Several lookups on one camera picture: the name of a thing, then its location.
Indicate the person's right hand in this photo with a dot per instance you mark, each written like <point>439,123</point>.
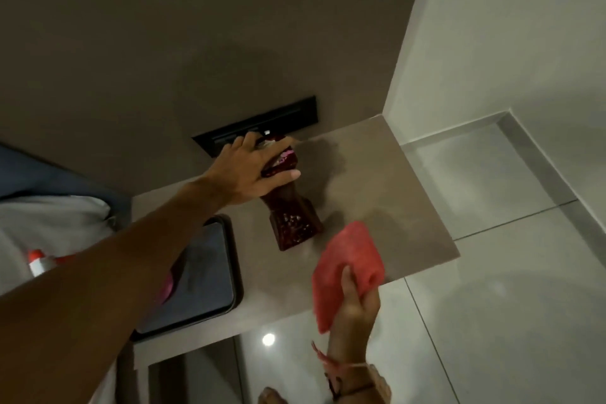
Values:
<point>352,323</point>

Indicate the person's left hand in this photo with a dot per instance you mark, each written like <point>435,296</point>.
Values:
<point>239,176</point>

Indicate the person's right thumb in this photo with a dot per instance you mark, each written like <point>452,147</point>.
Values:
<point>348,283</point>

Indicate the person's left thumb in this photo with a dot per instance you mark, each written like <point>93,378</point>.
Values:
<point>283,177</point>

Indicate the red cleaning cloth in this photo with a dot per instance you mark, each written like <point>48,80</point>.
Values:
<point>341,261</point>

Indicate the dark red glass bottle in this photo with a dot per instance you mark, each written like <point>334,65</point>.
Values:
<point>293,216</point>

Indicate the person's right forearm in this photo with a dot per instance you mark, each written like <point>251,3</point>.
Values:
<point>362,384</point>

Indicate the person's left forearm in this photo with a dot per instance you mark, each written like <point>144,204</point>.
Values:
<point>104,276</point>

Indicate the black rectangular tray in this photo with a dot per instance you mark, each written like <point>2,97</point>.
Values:
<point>208,271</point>

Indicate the person's foot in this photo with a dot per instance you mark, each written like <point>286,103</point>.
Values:
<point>272,396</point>

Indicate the pink object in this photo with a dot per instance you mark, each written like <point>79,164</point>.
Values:
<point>166,287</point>

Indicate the blue cushion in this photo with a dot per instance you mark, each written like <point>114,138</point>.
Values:
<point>57,176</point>

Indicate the white bedding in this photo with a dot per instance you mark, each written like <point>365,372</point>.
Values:
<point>52,228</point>

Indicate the white spray bottle red cap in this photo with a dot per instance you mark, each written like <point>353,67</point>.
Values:
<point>41,264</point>

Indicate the black wall socket panel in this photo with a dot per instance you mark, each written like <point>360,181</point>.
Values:
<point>279,117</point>

